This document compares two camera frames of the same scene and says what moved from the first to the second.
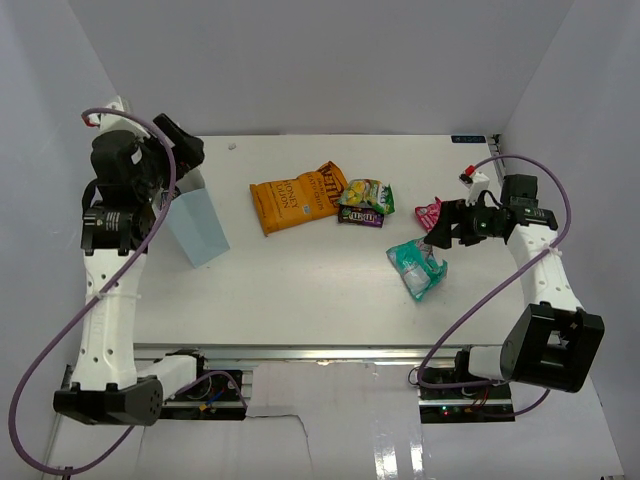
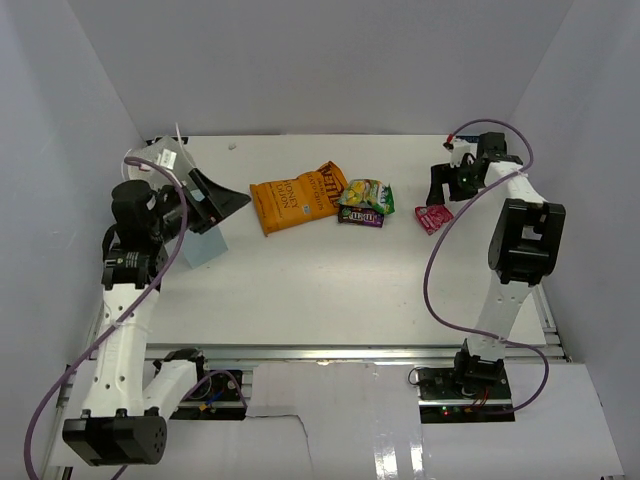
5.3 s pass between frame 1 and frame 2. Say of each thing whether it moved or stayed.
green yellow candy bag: stayed
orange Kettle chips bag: stayed
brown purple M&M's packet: stayed
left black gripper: moved
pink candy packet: stayed
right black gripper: moved
